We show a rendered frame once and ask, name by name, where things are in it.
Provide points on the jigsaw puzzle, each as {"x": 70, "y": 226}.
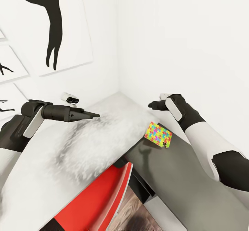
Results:
{"x": 158, "y": 135}

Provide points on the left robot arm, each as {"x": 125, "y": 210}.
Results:
{"x": 16, "y": 133}

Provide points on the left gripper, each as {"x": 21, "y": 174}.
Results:
{"x": 69, "y": 114}

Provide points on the desk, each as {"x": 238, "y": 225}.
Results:
{"x": 62, "y": 160}

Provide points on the swivel chair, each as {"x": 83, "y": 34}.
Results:
{"x": 95, "y": 208}

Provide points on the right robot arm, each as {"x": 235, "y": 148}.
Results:
{"x": 220, "y": 159}

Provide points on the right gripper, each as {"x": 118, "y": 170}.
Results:
{"x": 155, "y": 105}

